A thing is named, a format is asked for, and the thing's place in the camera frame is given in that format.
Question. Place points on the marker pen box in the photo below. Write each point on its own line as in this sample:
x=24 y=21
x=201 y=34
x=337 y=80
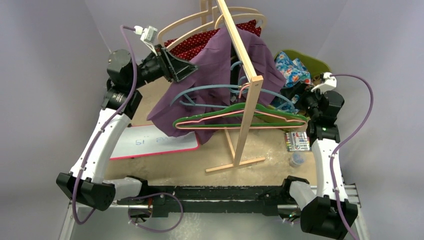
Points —
x=297 y=141

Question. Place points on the rear wooden hanger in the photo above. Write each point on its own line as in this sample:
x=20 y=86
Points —
x=211 y=17

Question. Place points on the wooden clothes rack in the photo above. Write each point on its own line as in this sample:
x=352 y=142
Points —
x=254 y=87

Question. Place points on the small clear plastic cup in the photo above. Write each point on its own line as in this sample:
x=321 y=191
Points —
x=297 y=159

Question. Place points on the green plastic basket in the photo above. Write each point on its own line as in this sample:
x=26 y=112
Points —
x=315 y=67

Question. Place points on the blue floral garment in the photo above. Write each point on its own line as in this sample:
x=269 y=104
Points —
x=294 y=71

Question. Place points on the red-edged whiteboard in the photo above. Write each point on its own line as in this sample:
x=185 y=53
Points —
x=148 y=140

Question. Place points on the pink wire hanger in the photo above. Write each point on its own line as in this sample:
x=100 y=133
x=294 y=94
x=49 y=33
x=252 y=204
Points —
x=231 y=88

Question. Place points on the front wooden hanger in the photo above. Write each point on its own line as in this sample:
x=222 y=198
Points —
x=185 y=33

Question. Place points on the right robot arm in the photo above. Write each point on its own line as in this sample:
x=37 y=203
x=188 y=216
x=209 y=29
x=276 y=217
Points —
x=326 y=211

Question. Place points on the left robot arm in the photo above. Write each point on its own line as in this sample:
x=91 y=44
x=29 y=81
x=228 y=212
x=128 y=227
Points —
x=85 y=183

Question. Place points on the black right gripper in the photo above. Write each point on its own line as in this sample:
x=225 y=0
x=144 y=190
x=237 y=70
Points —
x=298 y=97

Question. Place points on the green plastic hanger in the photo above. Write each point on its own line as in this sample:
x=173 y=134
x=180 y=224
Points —
x=197 y=122

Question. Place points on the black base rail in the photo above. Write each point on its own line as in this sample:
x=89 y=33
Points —
x=267 y=200

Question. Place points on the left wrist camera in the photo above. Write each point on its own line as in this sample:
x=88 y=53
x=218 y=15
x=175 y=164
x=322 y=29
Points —
x=147 y=36

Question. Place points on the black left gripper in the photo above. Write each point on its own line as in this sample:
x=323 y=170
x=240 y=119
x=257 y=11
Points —
x=173 y=68

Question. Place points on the purple garment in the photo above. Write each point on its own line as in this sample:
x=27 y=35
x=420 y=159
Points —
x=214 y=68

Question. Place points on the grey-blue plastic hanger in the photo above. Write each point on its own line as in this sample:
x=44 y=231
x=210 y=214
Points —
x=208 y=90

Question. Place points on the wooden hanger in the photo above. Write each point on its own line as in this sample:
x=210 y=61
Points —
x=185 y=33
x=211 y=17

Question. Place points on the red polka dot garment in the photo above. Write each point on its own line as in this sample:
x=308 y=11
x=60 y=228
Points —
x=191 y=46

